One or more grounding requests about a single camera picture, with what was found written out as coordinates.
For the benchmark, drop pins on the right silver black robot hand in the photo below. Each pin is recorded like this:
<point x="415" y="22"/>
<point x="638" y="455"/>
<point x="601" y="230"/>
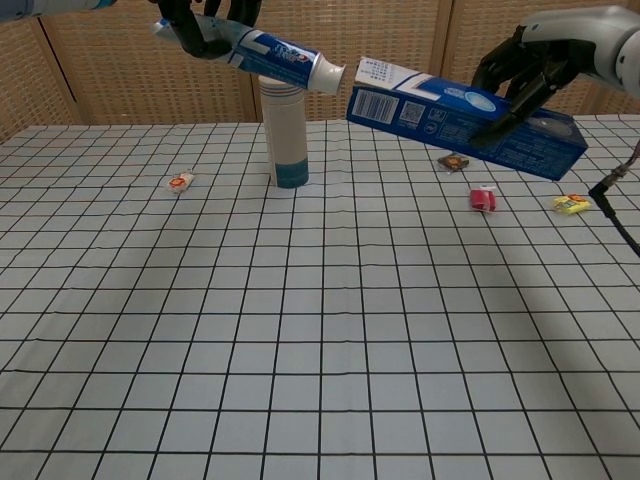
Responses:
<point x="565" y="40"/>

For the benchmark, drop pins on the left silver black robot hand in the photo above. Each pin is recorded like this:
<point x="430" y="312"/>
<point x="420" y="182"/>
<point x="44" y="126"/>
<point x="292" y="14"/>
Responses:
<point x="192" y="40"/>

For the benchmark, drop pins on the blue white toothpaste tube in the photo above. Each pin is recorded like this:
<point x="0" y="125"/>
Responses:
<point x="280" y="57"/>

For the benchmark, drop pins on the white orange candy wrapper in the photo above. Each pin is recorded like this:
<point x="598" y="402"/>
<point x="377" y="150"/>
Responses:
<point x="180" y="182"/>

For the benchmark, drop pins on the red candy wrapper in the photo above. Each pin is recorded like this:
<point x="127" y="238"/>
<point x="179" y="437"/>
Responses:
<point x="482" y="199"/>

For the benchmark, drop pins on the light blue checkered tablecloth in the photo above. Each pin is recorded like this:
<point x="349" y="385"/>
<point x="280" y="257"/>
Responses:
<point x="320" y="325"/>

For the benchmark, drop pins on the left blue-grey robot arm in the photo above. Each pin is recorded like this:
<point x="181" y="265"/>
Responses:
<point x="45" y="6"/>

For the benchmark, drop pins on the woven bamboo folding screen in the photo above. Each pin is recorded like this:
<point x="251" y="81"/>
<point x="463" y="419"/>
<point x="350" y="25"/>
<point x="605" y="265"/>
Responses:
<point x="125" y="75"/>

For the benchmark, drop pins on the blue white toothpaste box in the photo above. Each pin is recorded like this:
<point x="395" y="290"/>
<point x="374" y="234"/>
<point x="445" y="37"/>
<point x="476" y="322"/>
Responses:
<point x="415" y="107"/>

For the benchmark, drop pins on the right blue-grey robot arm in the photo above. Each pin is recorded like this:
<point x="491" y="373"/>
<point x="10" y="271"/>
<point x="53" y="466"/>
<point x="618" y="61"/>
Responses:
<point x="631" y="60"/>

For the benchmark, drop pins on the beige cylinder bottle blue base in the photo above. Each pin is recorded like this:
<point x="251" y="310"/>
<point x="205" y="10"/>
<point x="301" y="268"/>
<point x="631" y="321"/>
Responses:
<point x="286" y="145"/>

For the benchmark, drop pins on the yellow candy wrapper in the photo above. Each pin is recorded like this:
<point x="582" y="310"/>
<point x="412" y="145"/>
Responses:
<point x="570" y="205"/>

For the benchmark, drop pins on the brown candy wrapper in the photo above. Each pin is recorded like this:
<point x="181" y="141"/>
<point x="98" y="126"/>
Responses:
<point x="454" y="162"/>

